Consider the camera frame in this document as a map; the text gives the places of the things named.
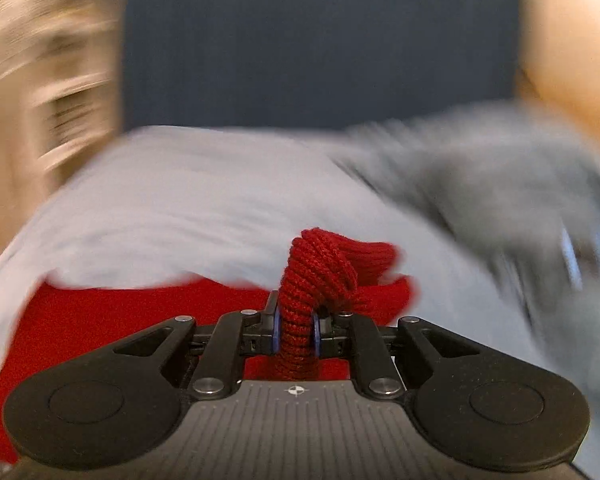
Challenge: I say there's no dark blue curtain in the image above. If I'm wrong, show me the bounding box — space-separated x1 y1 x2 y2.
122 0 523 131

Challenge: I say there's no blue-grey fleece blanket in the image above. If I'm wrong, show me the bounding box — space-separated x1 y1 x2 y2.
330 105 600 311

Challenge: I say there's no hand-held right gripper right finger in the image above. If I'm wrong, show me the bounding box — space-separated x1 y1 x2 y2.
312 308 481 401

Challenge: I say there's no red knit cardigan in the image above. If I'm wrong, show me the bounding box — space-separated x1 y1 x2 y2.
0 227 421 466

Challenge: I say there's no white shelf unit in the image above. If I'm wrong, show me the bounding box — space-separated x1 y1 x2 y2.
0 0 131 181

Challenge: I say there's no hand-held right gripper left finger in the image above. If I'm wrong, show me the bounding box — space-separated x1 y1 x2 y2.
112 292 282 401

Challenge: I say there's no bed with light blue sheet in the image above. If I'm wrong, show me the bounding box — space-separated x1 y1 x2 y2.
0 125 600 480

